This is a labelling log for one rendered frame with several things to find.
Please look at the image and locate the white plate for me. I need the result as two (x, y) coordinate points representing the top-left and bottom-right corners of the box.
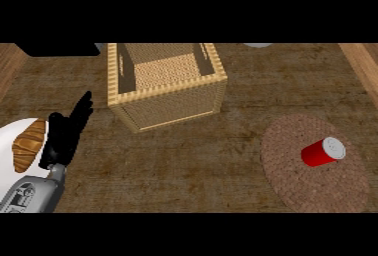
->
(0, 117), (53, 202)

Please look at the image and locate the tan wicker basket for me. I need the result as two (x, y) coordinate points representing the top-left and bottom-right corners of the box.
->
(106, 43), (229, 134)

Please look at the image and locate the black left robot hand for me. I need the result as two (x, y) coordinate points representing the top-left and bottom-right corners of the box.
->
(37, 90), (94, 171)

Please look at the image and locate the round brown woven placemat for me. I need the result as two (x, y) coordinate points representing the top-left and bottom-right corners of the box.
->
(260, 113), (370, 214)

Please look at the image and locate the red can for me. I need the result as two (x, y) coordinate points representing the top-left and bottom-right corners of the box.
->
(299, 136), (347, 168)

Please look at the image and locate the brown croissant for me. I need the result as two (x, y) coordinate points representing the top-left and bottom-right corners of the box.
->
(11, 119), (48, 174)

